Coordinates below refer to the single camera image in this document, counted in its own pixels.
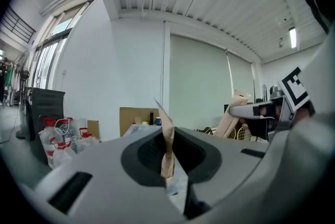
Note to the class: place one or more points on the narrow white roller blind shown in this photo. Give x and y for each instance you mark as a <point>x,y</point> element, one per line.
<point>242,79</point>

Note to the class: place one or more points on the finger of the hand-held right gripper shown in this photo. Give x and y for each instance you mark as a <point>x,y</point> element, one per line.
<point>242,110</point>

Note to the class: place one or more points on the tall glass window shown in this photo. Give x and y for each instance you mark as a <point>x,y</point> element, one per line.
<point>52,47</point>

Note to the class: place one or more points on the white vertical wall pipe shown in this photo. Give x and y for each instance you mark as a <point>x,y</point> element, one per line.
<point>163,66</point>

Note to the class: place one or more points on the black metal railing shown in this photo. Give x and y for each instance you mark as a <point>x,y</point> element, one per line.
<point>15,25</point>

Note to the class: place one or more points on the green hanging garment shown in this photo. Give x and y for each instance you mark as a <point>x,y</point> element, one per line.
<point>9,77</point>

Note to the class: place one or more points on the large cardboard box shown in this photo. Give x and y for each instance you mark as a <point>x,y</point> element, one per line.
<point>133,117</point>

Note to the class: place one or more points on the small cardboard sheet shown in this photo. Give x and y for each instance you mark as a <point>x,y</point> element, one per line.
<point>93,128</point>

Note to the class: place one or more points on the black bottle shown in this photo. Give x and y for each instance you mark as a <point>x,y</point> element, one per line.
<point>151,117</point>

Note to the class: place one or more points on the blue cup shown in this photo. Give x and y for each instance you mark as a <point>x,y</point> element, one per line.
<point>158,121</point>

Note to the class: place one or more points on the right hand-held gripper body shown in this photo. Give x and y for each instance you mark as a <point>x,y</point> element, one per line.
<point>285,113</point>

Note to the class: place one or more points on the badminton rackets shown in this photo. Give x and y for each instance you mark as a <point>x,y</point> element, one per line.
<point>239,133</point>

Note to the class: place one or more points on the person's right hand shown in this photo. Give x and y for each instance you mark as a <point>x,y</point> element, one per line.
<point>244,123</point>

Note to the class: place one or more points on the red-capped water jug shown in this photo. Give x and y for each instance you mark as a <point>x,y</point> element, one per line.
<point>85,138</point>
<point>51,139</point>
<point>66,127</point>

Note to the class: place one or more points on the large white roller blind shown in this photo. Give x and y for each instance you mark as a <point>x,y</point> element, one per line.
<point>199,81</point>

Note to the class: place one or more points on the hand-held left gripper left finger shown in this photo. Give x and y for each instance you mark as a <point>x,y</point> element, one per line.
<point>110,191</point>

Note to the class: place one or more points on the long ceiling light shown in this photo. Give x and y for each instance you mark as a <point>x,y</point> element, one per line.
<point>292,37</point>

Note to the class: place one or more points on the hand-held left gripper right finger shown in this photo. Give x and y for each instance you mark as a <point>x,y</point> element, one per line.
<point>222,165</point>

